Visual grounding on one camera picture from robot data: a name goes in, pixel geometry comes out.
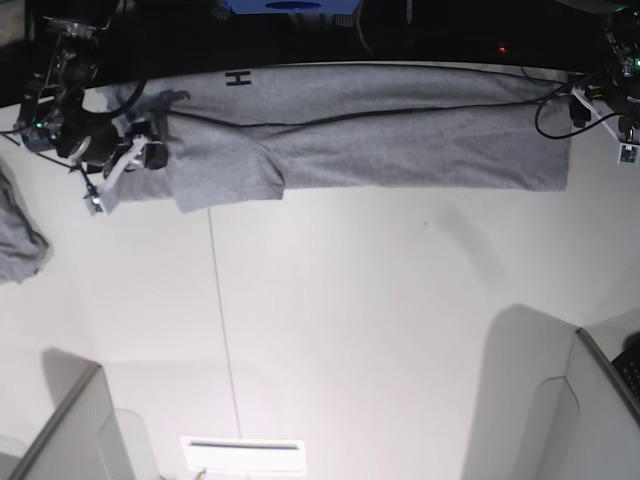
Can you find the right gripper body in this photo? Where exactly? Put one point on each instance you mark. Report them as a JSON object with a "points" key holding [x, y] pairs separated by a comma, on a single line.
{"points": [[93, 139]]}

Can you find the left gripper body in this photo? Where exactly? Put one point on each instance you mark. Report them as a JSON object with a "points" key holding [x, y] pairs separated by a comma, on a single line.
{"points": [[621, 95]]}

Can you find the grey T-shirt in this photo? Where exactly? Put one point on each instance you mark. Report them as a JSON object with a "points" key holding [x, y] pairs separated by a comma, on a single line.
{"points": [[244, 135]]}

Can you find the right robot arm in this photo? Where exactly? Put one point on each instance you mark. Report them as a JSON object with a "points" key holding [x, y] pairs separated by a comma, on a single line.
{"points": [[52, 115]]}

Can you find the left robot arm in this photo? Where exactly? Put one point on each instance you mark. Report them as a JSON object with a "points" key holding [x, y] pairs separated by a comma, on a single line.
{"points": [[619, 77]]}

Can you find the grey cloth pile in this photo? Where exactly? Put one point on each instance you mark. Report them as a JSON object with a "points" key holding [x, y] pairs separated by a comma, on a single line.
{"points": [[24, 249]]}

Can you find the blue box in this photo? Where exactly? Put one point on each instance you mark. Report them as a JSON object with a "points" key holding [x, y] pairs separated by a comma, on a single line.
{"points": [[256, 7]]}

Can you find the black keyboard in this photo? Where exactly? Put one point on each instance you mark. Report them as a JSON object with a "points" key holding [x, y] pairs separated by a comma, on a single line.
{"points": [[627, 365]]}

